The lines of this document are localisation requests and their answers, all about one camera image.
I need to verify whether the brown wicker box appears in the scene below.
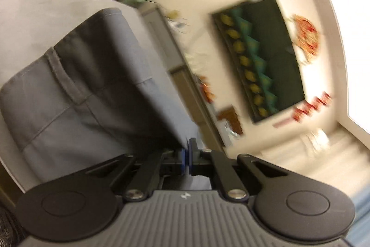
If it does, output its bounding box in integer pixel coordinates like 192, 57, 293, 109
217, 105, 243, 134

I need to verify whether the red hanging string decoration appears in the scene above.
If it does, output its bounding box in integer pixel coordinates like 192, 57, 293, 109
273, 92, 333, 129

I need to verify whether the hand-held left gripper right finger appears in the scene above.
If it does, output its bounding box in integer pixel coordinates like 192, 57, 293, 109
187, 138, 289, 203

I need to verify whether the grey tissue box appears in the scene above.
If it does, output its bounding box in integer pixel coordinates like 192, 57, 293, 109
221, 122, 240, 146

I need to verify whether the long grey brown sideboard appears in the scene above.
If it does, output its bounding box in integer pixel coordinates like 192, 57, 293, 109
140, 4, 226, 149

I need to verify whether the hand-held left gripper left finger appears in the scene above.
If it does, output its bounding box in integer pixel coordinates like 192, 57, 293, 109
85, 148, 186, 202

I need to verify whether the clear glass pitcher set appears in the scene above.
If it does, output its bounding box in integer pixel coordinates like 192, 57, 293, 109
185, 41, 209, 74

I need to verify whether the grey-blue shirt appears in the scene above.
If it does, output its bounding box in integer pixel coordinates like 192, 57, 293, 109
0, 7, 213, 192

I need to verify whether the wall television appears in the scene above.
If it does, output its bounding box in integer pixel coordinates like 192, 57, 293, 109
209, 0, 306, 124

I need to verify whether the red fruit tray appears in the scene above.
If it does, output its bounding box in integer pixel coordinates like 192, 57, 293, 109
198, 76, 216, 103

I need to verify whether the red round knot decoration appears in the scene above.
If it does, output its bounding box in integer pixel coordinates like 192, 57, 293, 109
289, 15, 321, 62

